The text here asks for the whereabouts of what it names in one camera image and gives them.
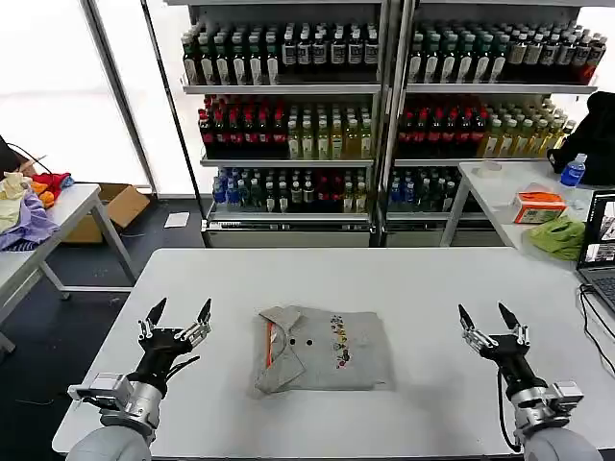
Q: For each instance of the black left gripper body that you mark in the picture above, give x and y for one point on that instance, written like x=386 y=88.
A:
x=163 y=346

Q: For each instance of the orange tissue box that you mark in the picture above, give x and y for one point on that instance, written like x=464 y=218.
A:
x=538 y=209

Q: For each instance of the black bag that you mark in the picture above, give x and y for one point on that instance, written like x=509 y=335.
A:
x=6 y=152

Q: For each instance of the blue-labelled water bottle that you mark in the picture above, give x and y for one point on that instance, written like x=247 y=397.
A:
x=573 y=173

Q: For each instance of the black window post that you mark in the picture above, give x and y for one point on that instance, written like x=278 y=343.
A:
x=120 y=96

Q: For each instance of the blue cloth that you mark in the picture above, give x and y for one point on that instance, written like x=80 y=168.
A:
x=70 y=180

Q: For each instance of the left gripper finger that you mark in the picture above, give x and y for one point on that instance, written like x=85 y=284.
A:
x=151 y=322
x=199 y=326

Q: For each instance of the purple cloth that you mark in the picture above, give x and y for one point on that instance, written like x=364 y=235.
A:
x=34 y=222

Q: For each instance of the shelf rack with bottles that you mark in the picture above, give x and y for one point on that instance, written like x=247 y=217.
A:
x=456 y=125
x=288 y=125

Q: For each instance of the white paper sheet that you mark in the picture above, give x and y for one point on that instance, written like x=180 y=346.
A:
x=177 y=220

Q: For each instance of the dark open laptop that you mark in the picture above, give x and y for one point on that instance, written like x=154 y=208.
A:
x=598 y=230

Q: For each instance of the green cloth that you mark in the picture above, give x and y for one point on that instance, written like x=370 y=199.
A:
x=557 y=236

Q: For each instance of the white side table with laptop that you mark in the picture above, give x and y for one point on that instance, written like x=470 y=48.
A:
x=483 y=192

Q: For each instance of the red cloth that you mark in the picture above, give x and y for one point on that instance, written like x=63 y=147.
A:
x=52 y=181

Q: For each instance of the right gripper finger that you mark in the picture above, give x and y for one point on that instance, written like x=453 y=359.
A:
x=516 y=331
x=473 y=333

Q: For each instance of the brown cardboard box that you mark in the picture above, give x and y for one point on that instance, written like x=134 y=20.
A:
x=124 y=206

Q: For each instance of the cream cloth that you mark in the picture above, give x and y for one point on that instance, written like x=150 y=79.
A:
x=8 y=206

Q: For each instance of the white side table with clothes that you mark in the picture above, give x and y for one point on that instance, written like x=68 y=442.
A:
x=72 y=201

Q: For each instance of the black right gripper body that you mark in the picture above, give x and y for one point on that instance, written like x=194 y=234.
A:
x=511 y=357

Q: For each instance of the grey printed shirt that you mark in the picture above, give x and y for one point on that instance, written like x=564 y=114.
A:
x=327 y=355

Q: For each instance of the white tape roll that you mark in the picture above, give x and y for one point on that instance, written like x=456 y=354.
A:
x=478 y=170

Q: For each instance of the orange cloth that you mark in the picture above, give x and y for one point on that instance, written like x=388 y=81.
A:
x=44 y=197

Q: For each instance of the black backpack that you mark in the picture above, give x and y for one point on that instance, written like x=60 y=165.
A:
x=600 y=144

